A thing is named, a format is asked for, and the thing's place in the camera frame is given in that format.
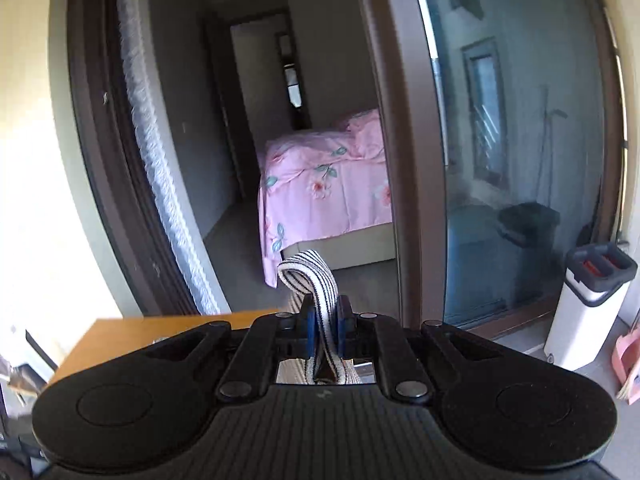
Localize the black white striped garment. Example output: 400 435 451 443
270 249 380 394

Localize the pink floral bed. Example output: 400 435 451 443
257 108 393 288

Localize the white lace curtain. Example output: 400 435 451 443
117 0 230 315

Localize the white bin with red inside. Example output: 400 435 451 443
544 242 638 370

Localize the pink dustpan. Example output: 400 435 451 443
611 328 640 405

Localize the glass sliding door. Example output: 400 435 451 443
418 0 622 327

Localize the dark brown door frame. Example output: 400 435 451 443
67 0 198 316

